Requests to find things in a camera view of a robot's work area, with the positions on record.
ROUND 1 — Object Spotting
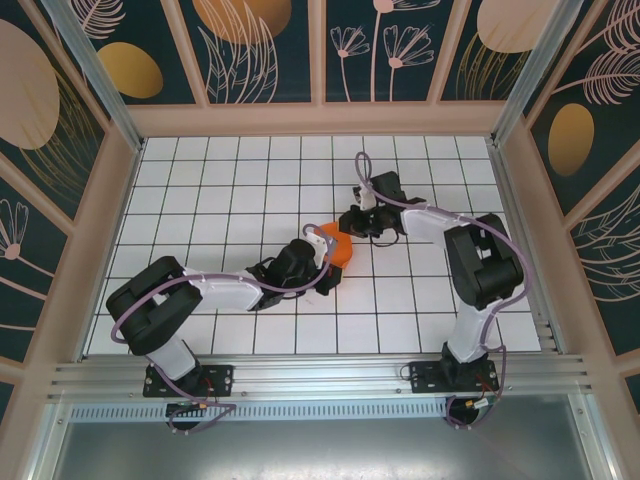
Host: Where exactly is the orange paper sheet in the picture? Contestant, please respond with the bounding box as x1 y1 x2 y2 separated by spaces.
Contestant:
319 221 355 269

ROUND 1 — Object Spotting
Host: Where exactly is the grey metal sheet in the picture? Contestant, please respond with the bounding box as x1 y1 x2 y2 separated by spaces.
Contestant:
29 419 616 480

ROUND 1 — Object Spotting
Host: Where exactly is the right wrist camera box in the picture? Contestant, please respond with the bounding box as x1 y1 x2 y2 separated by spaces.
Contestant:
352 182 380 210

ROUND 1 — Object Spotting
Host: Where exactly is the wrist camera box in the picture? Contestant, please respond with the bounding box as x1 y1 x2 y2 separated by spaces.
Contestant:
304 230 339 262
352 182 380 210

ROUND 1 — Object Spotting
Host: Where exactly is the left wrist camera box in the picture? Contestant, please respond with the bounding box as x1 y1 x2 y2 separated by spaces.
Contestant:
304 230 339 262

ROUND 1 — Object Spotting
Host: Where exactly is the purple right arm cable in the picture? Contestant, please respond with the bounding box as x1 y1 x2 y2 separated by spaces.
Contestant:
354 152 529 431

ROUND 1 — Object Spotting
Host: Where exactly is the aluminium mounting rail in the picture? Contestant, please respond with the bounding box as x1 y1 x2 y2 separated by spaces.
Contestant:
47 353 596 401

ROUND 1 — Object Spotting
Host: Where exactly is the aluminium side rail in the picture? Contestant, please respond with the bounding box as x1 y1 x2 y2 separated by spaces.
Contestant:
487 137 569 354

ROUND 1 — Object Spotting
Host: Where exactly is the slotted grey cable duct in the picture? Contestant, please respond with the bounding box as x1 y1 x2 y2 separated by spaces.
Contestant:
69 399 451 422

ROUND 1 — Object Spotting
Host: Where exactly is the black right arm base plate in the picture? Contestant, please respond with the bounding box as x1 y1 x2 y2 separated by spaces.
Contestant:
408 360 500 395

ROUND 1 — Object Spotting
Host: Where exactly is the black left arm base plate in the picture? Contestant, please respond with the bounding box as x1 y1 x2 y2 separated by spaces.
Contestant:
143 364 236 399

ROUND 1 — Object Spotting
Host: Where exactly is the aluminium corner post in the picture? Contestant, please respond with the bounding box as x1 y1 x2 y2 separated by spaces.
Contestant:
39 0 146 154
492 0 586 146

